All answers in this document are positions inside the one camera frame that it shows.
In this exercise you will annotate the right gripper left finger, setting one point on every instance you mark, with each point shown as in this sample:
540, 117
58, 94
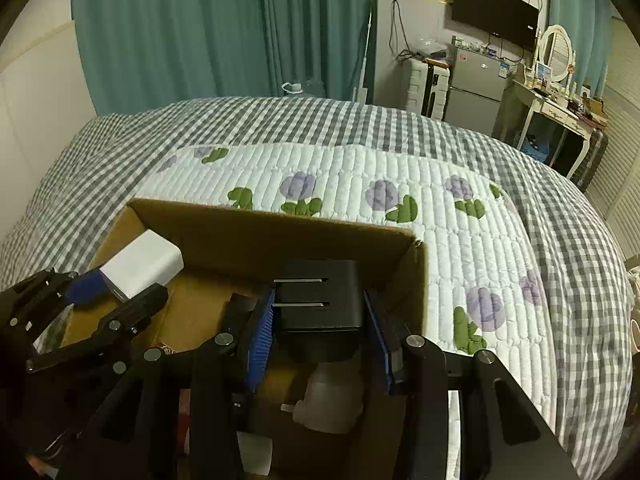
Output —
227, 370

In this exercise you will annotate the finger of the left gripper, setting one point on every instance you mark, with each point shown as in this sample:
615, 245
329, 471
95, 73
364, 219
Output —
114, 331
30, 306

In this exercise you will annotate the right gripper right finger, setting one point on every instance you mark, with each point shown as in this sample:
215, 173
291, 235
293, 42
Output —
406, 433

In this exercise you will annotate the small white charger block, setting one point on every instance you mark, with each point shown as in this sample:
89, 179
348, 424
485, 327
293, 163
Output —
149, 259

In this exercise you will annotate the white bottle red cap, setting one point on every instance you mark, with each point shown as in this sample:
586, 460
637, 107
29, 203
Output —
333, 398

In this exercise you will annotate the black power adapter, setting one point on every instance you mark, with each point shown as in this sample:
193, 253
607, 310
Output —
318, 307

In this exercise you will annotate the red patterned card box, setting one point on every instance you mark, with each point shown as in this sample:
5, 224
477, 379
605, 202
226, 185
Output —
174, 386

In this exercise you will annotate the brown cardboard box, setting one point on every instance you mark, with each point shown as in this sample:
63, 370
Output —
285, 348

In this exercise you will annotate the white floral quilted mat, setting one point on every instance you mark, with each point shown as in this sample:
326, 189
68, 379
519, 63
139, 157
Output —
400, 219

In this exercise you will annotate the grey checkered bed cover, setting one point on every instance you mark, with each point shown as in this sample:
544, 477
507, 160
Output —
578, 367

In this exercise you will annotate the white louvered wardrobe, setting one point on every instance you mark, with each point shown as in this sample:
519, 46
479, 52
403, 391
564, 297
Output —
614, 188

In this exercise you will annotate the large green curtain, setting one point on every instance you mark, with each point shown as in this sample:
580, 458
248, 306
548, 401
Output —
143, 54

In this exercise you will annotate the white dressing table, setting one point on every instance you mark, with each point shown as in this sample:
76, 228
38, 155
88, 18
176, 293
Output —
518, 108

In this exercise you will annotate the white suitcase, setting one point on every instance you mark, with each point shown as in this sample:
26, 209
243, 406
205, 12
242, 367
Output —
426, 84

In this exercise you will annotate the small silver refrigerator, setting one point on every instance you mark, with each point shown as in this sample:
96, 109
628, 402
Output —
475, 91

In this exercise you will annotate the oval white vanity mirror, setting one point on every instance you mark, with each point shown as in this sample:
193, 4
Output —
554, 53

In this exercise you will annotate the narrow green curtain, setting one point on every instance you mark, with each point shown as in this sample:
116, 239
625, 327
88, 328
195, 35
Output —
588, 24

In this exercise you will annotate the white mop handle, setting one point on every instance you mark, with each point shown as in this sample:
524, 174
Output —
359, 95

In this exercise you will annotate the black wall television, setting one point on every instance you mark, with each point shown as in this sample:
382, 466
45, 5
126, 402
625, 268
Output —
515, 21

